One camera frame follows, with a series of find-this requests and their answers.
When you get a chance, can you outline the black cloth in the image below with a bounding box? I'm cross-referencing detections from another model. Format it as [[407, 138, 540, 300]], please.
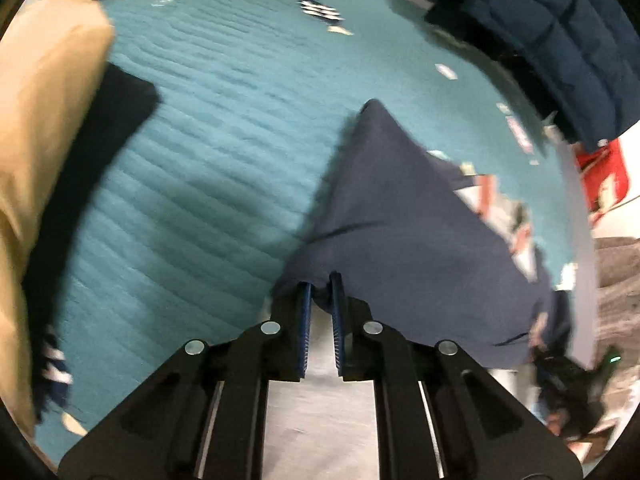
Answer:
[[22, 64, 162, 411]]

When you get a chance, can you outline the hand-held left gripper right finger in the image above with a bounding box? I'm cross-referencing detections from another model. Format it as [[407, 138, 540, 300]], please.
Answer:
[[330, 273, 584, 480]]

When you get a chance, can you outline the red and white box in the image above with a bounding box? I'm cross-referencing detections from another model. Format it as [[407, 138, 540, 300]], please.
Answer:
[[574, 139, 630, 217]]

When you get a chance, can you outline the teal printed blanket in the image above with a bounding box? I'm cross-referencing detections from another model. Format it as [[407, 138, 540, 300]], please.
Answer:
[[30, 0, 576, 461]]

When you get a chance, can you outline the navy puffer jacket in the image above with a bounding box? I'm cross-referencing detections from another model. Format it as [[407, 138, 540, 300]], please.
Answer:
[[419, 0, 640, 153]]

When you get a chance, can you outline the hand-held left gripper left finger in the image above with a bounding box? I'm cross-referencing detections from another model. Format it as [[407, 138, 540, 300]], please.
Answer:
[[57, 282, 314, 480]]

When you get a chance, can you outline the tan garment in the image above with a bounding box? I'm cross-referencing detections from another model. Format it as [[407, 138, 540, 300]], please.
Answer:
[[0, 0, 117, 441]]

